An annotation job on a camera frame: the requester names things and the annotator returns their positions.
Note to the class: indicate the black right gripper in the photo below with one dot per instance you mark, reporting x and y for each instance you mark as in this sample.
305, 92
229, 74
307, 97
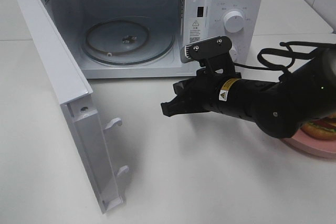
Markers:
196, 95

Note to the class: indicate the white timer knob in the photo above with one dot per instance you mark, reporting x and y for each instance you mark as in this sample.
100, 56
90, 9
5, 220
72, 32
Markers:
233, 53

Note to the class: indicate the white microwave door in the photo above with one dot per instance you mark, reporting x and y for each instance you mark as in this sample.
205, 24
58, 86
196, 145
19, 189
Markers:
74, 96

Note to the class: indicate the burger with sesame-free bun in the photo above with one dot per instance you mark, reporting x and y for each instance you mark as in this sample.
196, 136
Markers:
322, 129

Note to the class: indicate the pink round plate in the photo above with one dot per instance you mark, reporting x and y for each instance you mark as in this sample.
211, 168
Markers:
310, 145

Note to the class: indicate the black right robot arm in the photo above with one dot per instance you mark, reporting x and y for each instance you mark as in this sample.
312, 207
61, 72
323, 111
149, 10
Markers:
278, 108

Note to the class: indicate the warning label with QR code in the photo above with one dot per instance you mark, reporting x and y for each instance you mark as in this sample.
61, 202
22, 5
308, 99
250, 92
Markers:
194, 29

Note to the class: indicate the glass microwave turntable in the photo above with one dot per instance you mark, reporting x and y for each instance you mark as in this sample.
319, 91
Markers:
129, 40

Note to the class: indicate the upper white control knob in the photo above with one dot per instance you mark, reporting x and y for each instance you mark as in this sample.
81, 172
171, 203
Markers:
234, 21

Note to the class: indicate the white microwave oven body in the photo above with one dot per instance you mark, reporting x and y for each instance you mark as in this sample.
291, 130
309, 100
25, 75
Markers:
73, 18

